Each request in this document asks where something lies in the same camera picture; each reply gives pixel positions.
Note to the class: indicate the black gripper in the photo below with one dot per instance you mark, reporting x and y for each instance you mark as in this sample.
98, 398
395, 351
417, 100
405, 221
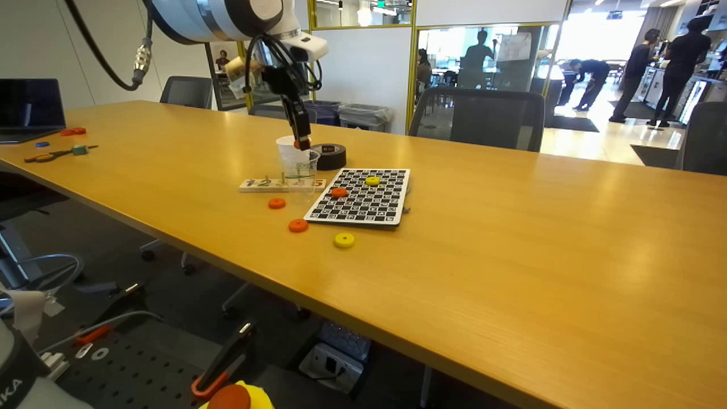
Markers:
287, 86

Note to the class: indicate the yellow round disc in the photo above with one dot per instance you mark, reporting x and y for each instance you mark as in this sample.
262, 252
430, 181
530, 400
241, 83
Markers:
345, 241
373, 181

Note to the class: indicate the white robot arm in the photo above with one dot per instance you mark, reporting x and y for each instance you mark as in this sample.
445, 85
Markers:
205, 18

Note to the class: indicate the clear plastic cup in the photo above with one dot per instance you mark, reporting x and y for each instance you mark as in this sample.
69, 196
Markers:
292, 161

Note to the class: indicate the dark tape roll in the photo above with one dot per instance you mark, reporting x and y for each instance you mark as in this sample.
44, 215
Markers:
332, 158

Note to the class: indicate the wooden number puzzle strip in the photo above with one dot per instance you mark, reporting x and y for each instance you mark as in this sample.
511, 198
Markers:
274, 184

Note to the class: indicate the black white checker calibration board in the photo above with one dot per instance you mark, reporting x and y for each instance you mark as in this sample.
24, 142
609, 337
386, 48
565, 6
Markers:
366, 206

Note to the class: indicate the yellow framed glass partition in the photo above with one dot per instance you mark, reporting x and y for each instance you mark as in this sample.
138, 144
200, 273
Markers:
413, 76

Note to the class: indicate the small orange object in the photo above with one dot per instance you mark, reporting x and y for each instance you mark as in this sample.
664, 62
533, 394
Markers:
74, 129

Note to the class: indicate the grey floor outlet box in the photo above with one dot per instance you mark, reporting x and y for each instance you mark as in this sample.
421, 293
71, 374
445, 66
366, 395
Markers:
332, 363

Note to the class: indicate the dark laptop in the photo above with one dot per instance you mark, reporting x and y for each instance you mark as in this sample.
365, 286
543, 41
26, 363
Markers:
31, 104

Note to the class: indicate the yellow red emergency stop button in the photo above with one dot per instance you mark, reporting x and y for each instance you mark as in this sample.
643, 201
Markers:
235, 398

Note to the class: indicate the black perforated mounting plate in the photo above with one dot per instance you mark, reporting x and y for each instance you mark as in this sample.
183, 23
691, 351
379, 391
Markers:
138, 375

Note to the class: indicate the white rounded object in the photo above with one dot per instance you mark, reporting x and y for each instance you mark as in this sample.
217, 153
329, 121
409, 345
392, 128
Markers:
26, 308

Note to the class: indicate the brown wrist camera box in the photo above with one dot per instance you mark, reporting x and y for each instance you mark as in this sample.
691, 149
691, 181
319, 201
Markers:
241, 66

